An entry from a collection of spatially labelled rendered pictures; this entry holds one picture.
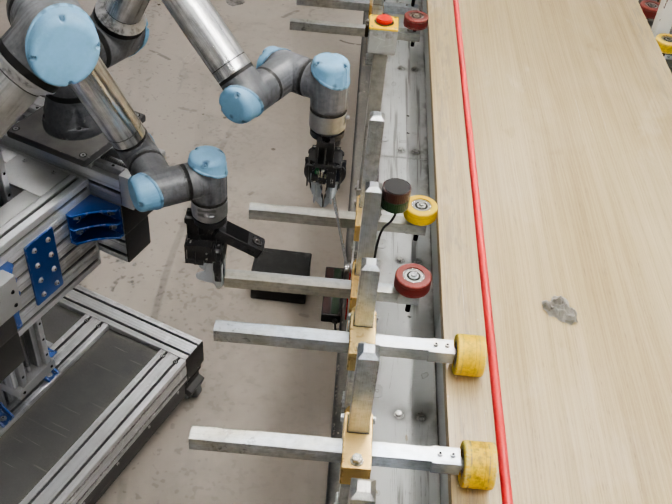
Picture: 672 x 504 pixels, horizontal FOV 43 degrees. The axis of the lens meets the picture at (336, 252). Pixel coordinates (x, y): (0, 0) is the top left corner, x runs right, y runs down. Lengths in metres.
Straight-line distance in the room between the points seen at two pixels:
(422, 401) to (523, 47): 1.29
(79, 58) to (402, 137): 1.55
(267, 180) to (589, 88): 1.48
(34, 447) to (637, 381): 1.55
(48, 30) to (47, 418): 1.37
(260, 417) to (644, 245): 1.28
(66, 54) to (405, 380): 1.08
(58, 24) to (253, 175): 2.29
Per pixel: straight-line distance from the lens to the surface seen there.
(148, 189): 1.67
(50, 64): 1.42
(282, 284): 1.88
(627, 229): 2.15
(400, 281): 1.84
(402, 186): 1.76
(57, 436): 2.47
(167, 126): 3.92
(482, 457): 1.49
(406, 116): 2.90
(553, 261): 1.99
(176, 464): 2.63
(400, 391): 2.01
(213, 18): 1.64
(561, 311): 1.86
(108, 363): 2.61
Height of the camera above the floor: 2.17
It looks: 42 degrees down
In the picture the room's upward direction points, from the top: 5 degrees clockwise
